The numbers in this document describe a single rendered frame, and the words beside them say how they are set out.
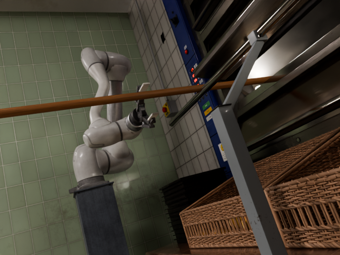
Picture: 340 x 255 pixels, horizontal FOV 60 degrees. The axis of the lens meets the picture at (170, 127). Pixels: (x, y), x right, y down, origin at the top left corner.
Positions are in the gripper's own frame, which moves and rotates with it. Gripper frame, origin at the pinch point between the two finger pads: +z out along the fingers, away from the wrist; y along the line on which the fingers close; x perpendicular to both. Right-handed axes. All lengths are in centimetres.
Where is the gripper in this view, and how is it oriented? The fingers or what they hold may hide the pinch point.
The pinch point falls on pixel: (150, 99)
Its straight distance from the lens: 122.7
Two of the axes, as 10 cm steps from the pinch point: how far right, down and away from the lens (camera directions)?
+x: -8.9, 1.6, -4.2
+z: 3.5, -3.6, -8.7
